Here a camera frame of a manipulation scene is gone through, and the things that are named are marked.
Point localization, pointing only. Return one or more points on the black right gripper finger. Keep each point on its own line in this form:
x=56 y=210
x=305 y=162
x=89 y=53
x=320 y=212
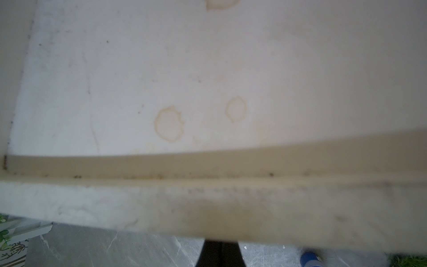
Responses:
x=220 y=254

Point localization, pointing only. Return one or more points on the green artificial grass mat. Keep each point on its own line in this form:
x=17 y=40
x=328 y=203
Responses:
x=401 y=260

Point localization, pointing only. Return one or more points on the white three-drawer cabinet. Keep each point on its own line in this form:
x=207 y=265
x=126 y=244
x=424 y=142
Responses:
x=296 y=122

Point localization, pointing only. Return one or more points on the blue paint can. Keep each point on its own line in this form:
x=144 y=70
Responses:
x=311 y=259

